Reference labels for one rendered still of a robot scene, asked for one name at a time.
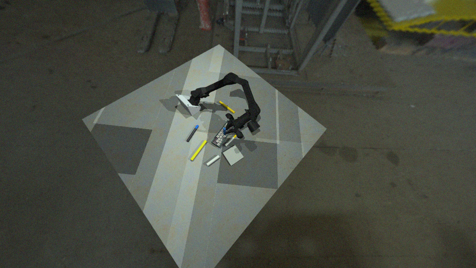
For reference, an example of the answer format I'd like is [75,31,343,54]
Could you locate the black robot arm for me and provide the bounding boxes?
[188,73,260,132]

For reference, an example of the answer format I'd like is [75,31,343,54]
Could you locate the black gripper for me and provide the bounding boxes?
[225,113,245,139]

